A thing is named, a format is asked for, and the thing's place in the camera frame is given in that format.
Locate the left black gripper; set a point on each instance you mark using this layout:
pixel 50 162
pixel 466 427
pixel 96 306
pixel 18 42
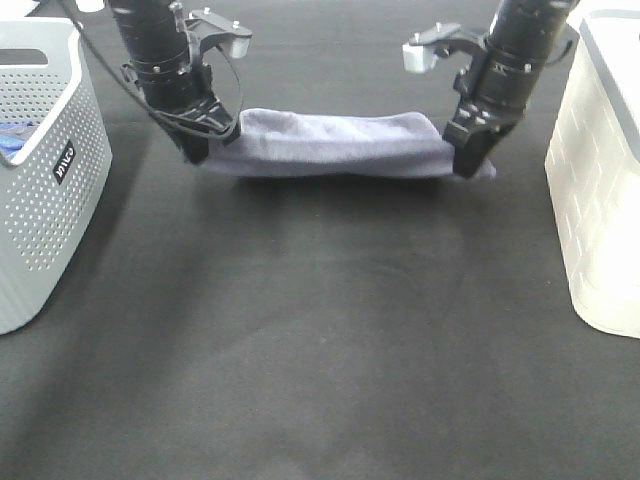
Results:
pixel 191 121

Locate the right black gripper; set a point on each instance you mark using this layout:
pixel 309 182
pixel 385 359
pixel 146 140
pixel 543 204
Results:
pixel 477 127

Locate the grey-blue microfibre towel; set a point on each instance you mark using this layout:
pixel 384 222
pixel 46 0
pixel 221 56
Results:
pixel 285 144

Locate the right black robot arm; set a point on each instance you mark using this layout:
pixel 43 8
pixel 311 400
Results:
pixel 505 65

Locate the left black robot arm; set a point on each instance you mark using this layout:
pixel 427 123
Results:
pixel 166 47

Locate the blue towel in basket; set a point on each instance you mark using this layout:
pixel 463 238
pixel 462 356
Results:
pixel 14 136

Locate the white laundry basket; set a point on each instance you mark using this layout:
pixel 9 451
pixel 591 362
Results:
pixel 592 168

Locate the grey perforated laundry basket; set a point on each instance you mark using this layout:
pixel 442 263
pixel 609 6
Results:
pixel 52 186

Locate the white cylinder at table edge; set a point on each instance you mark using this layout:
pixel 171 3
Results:
pixel 90 6

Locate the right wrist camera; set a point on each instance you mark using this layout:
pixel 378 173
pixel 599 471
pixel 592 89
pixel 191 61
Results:
pixel 423 50

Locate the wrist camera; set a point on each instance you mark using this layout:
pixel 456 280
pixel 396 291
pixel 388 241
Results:
pixel 423 50
pixel 212 30

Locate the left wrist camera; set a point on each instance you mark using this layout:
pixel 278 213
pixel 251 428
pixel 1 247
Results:
pixel 212 30

